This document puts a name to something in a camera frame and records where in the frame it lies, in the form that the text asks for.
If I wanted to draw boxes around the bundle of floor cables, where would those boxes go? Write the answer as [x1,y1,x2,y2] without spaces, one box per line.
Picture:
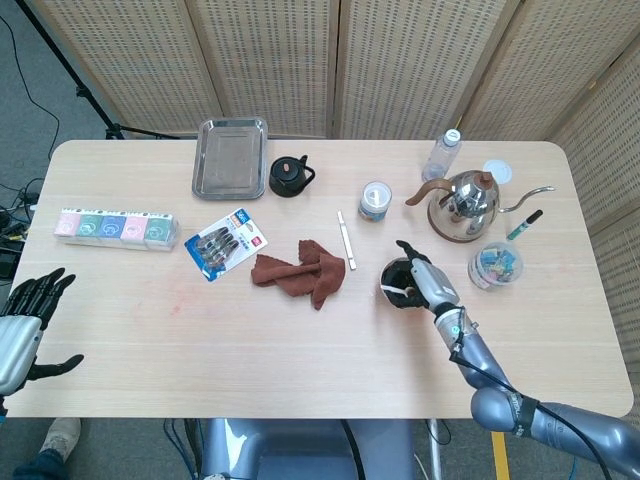
[0,177,40,281]

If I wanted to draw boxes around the grey-blue robot torso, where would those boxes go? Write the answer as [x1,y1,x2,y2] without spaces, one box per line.
[197,418,419,480]

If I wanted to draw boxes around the white stick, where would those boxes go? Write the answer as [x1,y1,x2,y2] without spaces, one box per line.
[336,210,359,271]

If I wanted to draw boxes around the clear plastic water bottle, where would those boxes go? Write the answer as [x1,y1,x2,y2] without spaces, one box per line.
[421,128,464,184]

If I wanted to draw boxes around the white-lid jar with blue label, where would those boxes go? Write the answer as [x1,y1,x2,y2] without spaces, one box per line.
[357,181,393,224]

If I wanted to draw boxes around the steel gooseneck kettle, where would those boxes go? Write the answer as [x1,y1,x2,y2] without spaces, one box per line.
[404,169,556,245]

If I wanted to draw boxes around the white shoe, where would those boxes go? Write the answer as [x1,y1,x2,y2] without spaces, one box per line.
[38,417,82,456]

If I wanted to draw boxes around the black tripod stand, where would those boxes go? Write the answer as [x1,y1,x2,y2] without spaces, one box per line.
[14,0,181,141]

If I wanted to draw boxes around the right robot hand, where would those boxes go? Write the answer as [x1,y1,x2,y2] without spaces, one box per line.
[396,239,462,319]

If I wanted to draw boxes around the green marker pen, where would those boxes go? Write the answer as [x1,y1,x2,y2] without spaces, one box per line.
[506,209,544,241]

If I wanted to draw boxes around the pastel tissue multipack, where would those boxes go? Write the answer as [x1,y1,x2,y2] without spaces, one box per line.
[53,207,182,253]

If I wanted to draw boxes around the blue clip blister pack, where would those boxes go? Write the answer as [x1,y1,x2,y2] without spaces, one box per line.
[184,207,269,284]

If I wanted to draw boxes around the stainless steel tray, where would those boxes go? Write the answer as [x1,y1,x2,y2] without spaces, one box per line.
[191,117,268,201]

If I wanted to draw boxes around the small black teapot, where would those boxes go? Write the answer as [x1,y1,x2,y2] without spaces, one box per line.
[268,154,317,198]

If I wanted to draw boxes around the wooden woven folding screen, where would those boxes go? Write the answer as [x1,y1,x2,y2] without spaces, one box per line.
[30,0,640,480]

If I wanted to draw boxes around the blue cables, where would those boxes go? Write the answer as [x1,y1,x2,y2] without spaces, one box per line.
[163,418,201,480]

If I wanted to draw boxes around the white bowl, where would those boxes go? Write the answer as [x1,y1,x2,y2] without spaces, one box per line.
[378,256,434,314]

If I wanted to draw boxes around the white round lid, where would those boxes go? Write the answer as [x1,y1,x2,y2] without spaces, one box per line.
[482,158,514,186]

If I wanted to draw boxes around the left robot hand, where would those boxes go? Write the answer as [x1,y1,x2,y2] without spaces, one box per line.
[0,267,85,396]

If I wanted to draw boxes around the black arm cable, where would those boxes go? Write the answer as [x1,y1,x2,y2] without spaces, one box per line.
[448,309,615,480]

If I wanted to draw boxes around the white table leg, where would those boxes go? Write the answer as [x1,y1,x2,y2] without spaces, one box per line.
[428,418,451,480]

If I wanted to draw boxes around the brown cloth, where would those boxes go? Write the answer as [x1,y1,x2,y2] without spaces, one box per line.
[250,239,347,311]

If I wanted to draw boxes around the clear jar of colourful clips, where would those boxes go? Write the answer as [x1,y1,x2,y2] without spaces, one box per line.
[467,241,525,290]

